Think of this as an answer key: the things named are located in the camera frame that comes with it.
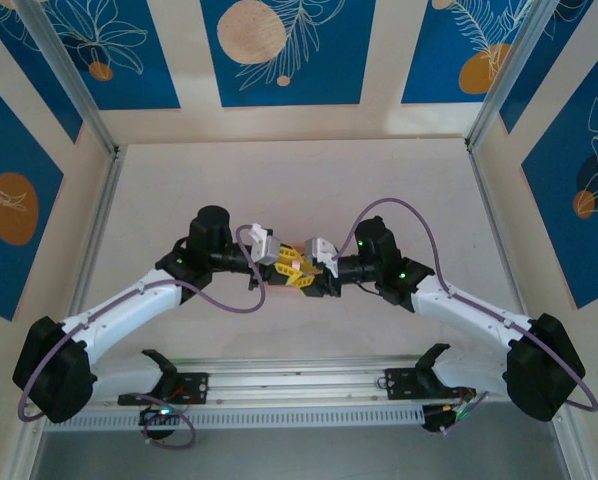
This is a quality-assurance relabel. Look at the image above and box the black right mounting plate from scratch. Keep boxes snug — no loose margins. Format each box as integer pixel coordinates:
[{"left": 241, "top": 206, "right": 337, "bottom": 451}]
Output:
[{"left": 385, "top": 368, "right": 433, "bottom": 401}]

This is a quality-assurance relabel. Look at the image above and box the black mounting plate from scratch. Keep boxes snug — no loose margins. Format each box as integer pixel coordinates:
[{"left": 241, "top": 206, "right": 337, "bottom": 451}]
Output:
[
  {"left": 385, "top": 368, "right": 433, "bottom": 401},
  {"left": 168, "top": 372, "right": 211, "bottom": 405}
]

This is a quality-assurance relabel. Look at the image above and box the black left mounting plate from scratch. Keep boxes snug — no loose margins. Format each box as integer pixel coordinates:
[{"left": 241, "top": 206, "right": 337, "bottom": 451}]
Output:
[{"left": 168, "top": 372, "right": 211, "bottom": 405}]

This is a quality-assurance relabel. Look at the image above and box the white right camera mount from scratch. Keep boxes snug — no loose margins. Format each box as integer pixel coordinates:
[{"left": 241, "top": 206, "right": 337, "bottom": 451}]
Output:
[{"left": 312, "top": 238, "right": 341, "bottom": 279}]

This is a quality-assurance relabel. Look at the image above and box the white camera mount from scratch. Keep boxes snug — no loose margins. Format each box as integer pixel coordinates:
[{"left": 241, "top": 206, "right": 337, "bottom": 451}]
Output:
[
  {"left": 246, "top": 222, "right": 275, "bottom": 246},
  {"left": 312, "top": 238, "right": 341, "bottom": 279}
]

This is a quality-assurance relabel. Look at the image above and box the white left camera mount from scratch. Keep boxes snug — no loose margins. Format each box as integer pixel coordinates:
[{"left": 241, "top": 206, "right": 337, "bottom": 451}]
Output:
[{"left": 246, "top": 222, "right": 275, "bottom": 246}]

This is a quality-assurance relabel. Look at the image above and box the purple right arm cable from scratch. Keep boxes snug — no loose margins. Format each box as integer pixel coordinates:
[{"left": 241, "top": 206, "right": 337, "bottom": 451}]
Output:
[{"left": 336, "top": 198, "right": 598, "bottom": 436}]

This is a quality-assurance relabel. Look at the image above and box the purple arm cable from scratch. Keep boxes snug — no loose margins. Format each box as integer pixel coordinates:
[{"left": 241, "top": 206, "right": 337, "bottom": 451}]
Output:
[
  {"left": 17, "top": 223, "right": 268, "bottom": 449},
  {"left": 336, "top": 198, "right": 598, "bottom": 436}
]

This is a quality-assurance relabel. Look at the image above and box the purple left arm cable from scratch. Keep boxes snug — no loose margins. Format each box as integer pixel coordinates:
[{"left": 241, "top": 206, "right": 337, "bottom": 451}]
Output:
[{"left": 17, "top": 223, "right": 268, "bottom": 449}]

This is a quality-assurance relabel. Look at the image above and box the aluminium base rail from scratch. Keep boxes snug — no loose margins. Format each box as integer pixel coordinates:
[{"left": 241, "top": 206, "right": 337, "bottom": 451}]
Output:
[{"left": 173, "top": 354, "right": 433, "bottom": 404}]

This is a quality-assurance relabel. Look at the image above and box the aluminium side rail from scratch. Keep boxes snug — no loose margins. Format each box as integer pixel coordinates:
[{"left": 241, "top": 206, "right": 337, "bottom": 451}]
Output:
[
  {"left": 6, "top": 145, "right": 126, "bottom": 480},
  {"left": 467, "top": 144, "right": 588, "bottom": 480}
]

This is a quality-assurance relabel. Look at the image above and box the white slotted cable duct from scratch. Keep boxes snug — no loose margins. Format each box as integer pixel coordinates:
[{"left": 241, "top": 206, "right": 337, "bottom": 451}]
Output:
[{"left": 53, "top": 405, "right": 426, "bottom": 432}]

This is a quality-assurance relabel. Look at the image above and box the aluminium frame post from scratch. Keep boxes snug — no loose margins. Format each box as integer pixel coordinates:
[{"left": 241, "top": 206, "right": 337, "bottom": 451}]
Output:
[
  {"left": 16, "top": 0, "right": 123, "bottom": 159},
  {"left": 464, "top": 0, "right": 548, "bottom": 150}
]

